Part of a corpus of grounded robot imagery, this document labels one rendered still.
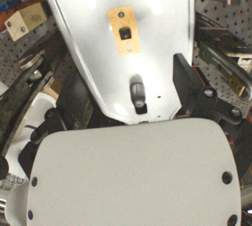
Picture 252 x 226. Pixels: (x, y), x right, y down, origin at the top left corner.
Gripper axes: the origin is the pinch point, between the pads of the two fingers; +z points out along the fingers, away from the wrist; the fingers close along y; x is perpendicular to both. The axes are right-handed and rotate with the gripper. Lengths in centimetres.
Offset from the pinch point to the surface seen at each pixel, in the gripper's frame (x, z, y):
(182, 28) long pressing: -0.4, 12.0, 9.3
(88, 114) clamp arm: -18.1, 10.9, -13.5
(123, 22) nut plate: 1.8, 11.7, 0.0
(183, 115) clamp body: -37.8, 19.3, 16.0
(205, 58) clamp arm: -6.4, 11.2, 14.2
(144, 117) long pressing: -24.4, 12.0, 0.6
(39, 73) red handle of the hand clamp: 0.0, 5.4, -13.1
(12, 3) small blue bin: 20, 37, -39
